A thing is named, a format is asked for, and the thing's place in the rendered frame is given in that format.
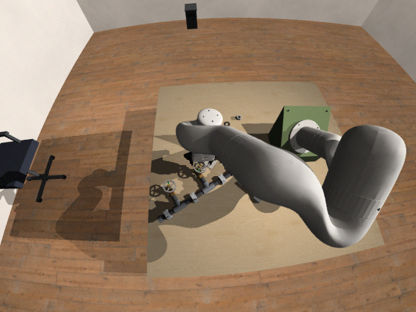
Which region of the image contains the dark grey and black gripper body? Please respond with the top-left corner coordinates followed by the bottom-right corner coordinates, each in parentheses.
top-left (192, 152), bottom-right (215, 162)

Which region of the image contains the grey t-shaped pipe manifold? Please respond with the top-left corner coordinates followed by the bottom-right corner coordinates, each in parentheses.
top-left (157, 162), bottom-right (232, 223)

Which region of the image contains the white square tag on silver chain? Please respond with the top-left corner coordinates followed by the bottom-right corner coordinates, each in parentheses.
top-left (204, 159), bottom-right (218, 169)

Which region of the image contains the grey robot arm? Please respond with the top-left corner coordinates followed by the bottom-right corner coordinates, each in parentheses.
top-left (175, 109), bottom-right (406, 248)

